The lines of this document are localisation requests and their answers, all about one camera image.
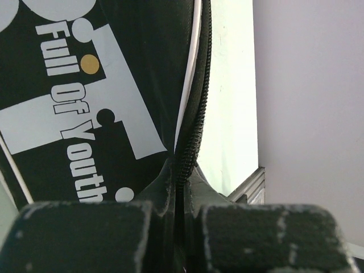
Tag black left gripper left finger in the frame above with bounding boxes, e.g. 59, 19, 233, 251
0, 158, 179, 273

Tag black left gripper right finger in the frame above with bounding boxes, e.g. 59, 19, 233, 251
184, 164, 362, 273

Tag black sport racket cover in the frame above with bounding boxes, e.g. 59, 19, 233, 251
0, 0, 214, 211

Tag grey aluminium frame post right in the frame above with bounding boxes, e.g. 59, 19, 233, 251
227, 167, 266, 205

